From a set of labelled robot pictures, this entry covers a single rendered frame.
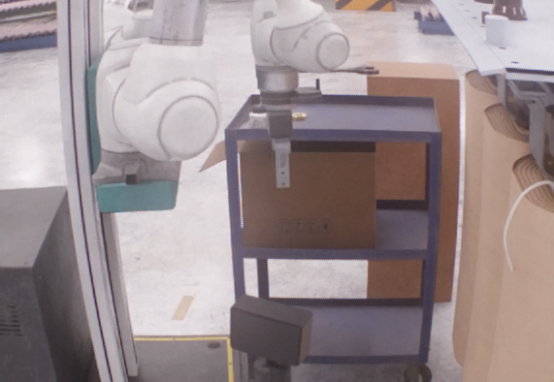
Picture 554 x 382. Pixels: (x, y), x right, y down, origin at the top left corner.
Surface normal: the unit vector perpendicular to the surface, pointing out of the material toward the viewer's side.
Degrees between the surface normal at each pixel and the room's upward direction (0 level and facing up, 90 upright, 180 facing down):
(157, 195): 90
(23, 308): 90
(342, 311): 0
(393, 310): 0
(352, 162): 90
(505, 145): 90
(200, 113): 99
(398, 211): 0
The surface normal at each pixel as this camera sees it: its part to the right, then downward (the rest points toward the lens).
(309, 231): -0.11, 0.33
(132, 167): -0.03, -0.90
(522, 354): -0.86, 0.19
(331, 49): 0.52, 0.40
